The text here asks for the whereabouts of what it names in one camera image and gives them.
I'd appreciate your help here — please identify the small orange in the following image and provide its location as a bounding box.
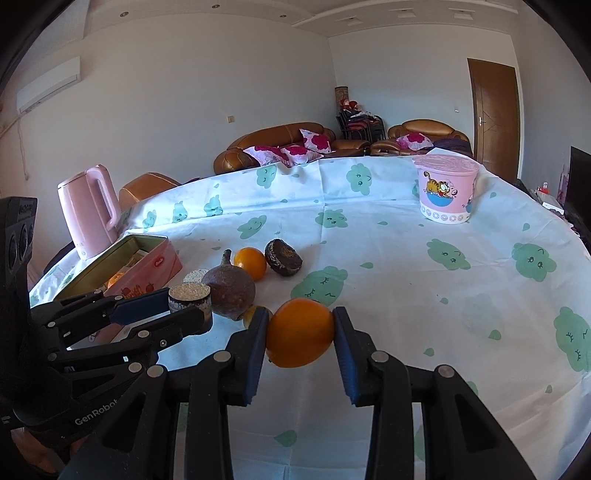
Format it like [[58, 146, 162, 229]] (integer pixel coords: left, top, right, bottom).
[[233, 247, 268, 281]]

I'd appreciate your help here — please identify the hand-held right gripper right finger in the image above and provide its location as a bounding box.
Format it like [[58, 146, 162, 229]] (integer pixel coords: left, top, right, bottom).
[[331, 306, 539, 480]]

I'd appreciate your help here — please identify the purple cloth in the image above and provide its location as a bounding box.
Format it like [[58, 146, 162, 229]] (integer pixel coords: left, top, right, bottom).
[[434, 137, 472, 155]]

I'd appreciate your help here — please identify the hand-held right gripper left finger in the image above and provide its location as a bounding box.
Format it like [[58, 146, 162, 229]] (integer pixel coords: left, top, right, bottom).
[[58, 305, 273, 480]]

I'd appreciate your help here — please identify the brown leather armchair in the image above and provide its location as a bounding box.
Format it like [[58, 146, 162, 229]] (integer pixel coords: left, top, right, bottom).
[[369, 119, 472, 158]]

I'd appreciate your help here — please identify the brown leather sofa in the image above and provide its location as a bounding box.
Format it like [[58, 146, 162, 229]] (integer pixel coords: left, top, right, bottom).
[[213, 122, 370, 175]]

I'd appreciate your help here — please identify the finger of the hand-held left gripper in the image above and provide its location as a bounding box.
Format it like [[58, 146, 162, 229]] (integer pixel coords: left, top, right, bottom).
[[46, 305, 214, 367], [30, 287, 172, 344]]

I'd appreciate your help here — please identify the large orange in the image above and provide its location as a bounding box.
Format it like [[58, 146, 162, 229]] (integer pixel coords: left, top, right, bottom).
[[265, 298, 335, 368]]

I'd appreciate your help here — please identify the pink electric kettle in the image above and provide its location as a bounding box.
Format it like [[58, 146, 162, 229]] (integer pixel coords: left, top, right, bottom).
[[57, 165, 122, 260]]

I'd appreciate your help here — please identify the brown passion fruit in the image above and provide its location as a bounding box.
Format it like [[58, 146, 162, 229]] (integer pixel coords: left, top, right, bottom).
[[201, 249, 256, 321]]

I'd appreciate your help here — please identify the brown leather seat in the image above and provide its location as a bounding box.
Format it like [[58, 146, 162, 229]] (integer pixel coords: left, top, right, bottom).
[[119, 172, 181, 210]]

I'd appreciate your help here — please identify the dark brown round cake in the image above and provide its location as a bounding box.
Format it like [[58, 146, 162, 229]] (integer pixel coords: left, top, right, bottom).
[[264, 239, 304, 278]]

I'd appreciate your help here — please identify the brown wooden door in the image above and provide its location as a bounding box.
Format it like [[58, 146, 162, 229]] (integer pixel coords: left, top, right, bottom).
[[467, 58, 521, 183]]

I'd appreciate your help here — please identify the pink cartoon cat tub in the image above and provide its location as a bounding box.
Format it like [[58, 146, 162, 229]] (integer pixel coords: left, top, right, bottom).
[[412, 154, 480, 225]]

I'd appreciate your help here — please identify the stack of black chairs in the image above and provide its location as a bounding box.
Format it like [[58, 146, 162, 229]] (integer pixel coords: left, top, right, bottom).
[[336, 108, 386, 141]]

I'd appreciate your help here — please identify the red floral pillow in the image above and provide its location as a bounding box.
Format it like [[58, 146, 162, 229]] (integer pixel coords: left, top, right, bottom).
[[396, 132, 435, 151], [279, 144, 324, 163], [243, 145, 294, 167], [300, 128, 332, 154]]

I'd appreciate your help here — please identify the pink tin box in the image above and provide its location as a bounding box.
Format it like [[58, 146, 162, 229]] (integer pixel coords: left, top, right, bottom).
[[55, 234, 183, 344]]

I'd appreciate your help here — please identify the cloud printed tablecloth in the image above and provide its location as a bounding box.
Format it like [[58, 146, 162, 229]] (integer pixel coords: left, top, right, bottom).
[[28, 154, 591, 480]]

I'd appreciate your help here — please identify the white air conditioner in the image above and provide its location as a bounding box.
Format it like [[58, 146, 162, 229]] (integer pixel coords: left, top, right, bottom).
[[16, 56, 81, 114]]

